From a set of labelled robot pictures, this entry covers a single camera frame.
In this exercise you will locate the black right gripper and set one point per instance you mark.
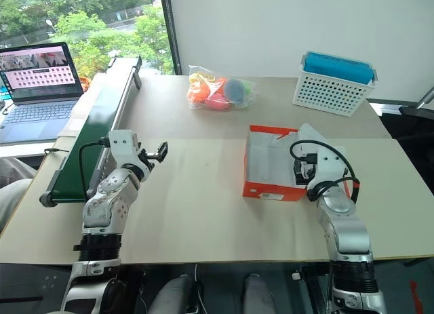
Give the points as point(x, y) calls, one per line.
point(301, 171)

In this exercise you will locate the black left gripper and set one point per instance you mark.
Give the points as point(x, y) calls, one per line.
point(146, 157)

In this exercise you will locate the red cardboard shoe box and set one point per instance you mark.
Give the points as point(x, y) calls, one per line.
point(271, 190)

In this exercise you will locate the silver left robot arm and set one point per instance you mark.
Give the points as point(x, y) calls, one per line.
point(105, 198)

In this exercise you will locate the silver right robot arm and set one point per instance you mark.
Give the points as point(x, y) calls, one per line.
point(346, 232)

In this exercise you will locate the green conveyor belt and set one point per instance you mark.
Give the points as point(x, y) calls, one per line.
point(91, 131)

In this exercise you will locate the white perforated plastic basket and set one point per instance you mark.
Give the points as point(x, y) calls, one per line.
point(325, 95)

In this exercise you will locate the clear bag of colourful toys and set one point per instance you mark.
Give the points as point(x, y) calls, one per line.
point(217, 93)

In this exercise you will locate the small white block under table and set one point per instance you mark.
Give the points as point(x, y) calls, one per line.
point(296, 276)

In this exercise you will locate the blue pack in basket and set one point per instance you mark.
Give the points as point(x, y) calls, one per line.
point(339, 68)

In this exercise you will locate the grey open laptop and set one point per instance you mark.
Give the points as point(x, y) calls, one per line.
point(37, 114)

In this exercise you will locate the grey rounded shape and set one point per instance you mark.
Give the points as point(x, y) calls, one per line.
point(259, 293)
point(173, 293)

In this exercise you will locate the person's grey trouser leg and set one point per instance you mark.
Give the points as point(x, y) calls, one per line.
point(12, 202)
point(15, 168)

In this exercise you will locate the red object on floor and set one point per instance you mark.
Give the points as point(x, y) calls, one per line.
point(414, 293)

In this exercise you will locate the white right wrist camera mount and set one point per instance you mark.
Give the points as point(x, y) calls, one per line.
point(330, 165)

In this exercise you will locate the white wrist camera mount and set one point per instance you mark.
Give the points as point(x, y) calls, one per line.
point(330, 165)
point(122, 146)

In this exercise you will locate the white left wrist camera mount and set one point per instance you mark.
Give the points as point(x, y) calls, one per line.
point(122, 146)

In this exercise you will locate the black window frame post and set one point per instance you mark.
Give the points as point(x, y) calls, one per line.
point(171, 32)

